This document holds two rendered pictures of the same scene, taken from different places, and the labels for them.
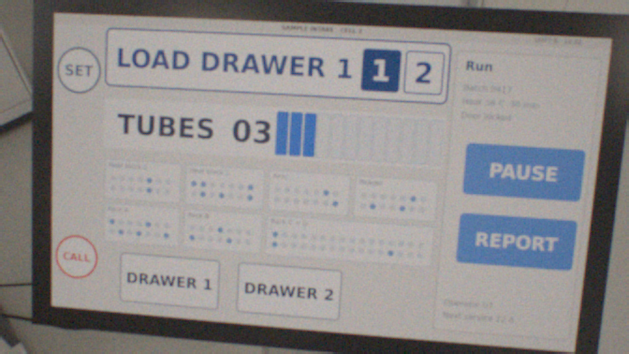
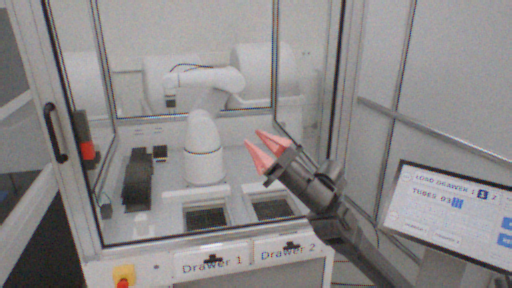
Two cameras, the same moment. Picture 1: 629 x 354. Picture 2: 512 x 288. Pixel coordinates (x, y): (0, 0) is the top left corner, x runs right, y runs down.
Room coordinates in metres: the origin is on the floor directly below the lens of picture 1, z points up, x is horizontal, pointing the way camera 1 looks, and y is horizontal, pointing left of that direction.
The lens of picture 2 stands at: (-0.96, 0.15, 1.81)
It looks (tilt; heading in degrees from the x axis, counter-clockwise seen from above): 25 degrees down; 31
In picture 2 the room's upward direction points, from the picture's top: straight up
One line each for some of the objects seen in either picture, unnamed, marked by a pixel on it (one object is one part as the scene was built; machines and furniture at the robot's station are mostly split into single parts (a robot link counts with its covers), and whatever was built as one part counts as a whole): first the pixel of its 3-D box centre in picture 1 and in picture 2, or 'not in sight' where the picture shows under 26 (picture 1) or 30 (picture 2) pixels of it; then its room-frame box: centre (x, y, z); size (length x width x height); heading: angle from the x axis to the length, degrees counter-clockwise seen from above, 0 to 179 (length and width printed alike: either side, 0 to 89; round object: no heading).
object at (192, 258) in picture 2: not in sight; (212, 259); (-0.19, 0.80, 0.87); 0.29 x 0.02 x 0.11; 134
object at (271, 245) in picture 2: not in sight; (288, 247); (0.03, 0.57, 0.87); 0.29 x 0.02 x 0.11; 134
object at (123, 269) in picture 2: not in sight; (124, 277); (-0.43, 1.02, 0.88); 0.07 x 0.05 x 0.07; 134
